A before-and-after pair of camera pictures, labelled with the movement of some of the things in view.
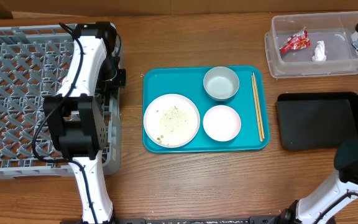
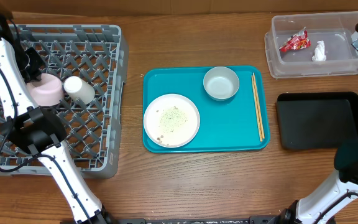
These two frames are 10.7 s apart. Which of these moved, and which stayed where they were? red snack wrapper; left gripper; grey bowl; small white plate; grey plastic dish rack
Moved: small white plate; left gripper
Stayed: grey bowl; grey plastic dish rack; red snack wrapper
